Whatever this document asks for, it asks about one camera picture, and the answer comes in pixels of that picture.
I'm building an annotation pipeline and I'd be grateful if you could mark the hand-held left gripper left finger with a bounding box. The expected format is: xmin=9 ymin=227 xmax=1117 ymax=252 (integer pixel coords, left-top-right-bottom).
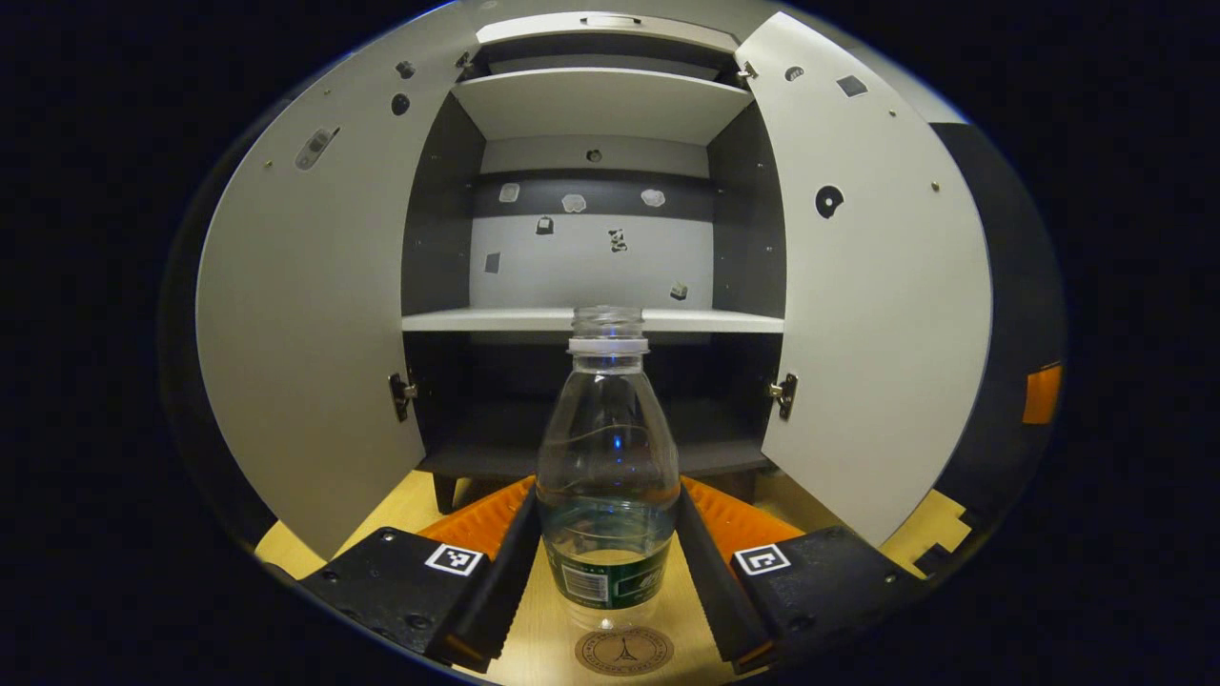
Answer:
xmin=295 ymin=474 xmax=542 ymax=673

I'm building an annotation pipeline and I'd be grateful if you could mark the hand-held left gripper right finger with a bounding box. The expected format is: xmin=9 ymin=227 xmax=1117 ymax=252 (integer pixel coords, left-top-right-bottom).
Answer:
xmin=675 ymin=474 xmax=930 ymax=676

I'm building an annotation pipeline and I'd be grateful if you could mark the round brown coaster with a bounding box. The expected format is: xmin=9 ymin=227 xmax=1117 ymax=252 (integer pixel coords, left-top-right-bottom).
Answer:
xmin=574 ymin=625 xmax=675 ymax=677

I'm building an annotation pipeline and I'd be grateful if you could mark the clear plastic bottle green label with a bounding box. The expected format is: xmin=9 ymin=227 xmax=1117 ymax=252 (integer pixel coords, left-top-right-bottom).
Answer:
xmin=536 ymin=305 xmax=682 ymax=632

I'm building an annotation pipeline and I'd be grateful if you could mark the black backdrop cloth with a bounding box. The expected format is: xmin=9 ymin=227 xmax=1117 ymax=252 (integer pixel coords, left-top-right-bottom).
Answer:
xmin=157 ymin=122 xmax=1067 ymax=549

